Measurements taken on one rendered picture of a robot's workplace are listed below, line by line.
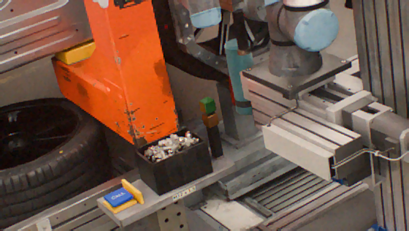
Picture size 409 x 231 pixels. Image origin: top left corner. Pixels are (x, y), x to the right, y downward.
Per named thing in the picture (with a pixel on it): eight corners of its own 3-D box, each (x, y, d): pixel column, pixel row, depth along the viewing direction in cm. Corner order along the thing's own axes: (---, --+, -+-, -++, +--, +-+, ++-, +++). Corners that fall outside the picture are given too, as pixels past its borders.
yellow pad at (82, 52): (86, 45, 314) (82, 33, 312) (101, 53, 303) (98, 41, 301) (54, 58, 309) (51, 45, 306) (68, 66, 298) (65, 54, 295)
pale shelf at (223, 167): (209, 153, 272) (208, 146, 271) (238, 171, 258) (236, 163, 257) (98, 207, 254) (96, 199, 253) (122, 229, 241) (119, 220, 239)
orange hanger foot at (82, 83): (97, 79, 324) (75, -2, 309) (159, 117, 282) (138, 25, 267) (60, 94, 317) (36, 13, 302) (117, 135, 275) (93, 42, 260)
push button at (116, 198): (124, 192, 252) (123, 186, 251) (134, 201, 246) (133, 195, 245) (104, 202, 249) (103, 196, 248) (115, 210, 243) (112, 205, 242)
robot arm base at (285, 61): (333, 62, 223) (329, 29, 219) (291, 82, 217) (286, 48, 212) (299, 50, 235) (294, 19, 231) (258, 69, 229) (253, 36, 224)
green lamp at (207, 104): (210, 107, 258) (208, 96, 257) (217, 110, 255) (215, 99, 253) (200, 111, 257) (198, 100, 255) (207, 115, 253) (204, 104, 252)
